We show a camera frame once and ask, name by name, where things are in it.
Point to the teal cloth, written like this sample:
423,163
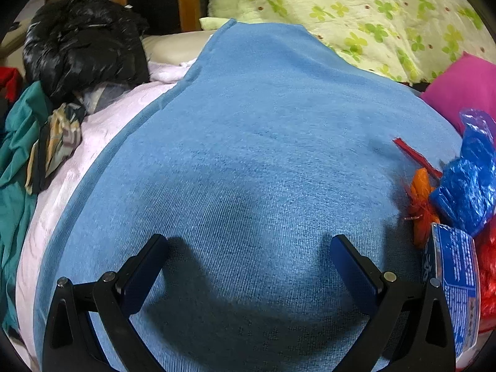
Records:
17,170

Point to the red cloth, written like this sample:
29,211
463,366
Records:
8,81

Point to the blue and white carton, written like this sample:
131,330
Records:
455,279

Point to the patterned scarf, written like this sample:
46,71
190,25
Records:
58,139

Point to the blue plastic bag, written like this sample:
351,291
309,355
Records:
465,186

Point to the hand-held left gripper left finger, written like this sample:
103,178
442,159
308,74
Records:
145,275

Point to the blue blanket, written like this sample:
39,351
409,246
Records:
248,143

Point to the pink bed sheet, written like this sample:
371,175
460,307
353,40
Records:
112,124

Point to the beige cushion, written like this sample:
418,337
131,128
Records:
170,46

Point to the orange wrapper with red ribbon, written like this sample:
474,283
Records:
422,197

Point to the green floral quilt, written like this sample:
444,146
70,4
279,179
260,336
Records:
348,11

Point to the black puffy jacket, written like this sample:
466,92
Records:
85,42

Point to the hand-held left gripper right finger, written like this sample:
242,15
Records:
350,271

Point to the magenta pillow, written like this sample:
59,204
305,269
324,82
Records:
461,85

